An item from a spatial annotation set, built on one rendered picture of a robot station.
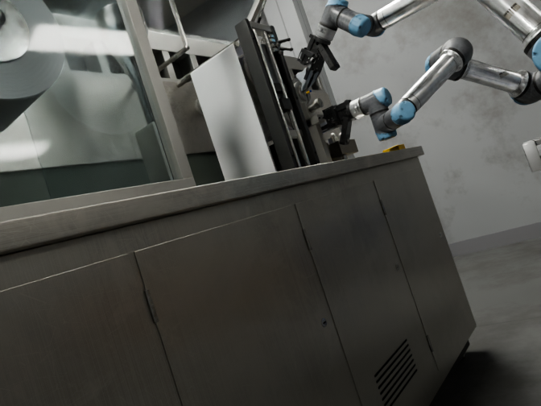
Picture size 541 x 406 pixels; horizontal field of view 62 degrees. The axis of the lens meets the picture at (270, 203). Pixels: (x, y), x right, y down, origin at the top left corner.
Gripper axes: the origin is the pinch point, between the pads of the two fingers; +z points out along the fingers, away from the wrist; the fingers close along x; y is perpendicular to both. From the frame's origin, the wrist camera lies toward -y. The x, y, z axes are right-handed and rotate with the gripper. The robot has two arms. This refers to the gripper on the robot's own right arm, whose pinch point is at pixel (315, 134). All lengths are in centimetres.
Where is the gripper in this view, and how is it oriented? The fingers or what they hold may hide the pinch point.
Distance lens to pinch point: 195.7
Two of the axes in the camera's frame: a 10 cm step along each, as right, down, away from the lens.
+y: -3.2, -9.5, 0.4
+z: -7.5, 2.8, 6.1
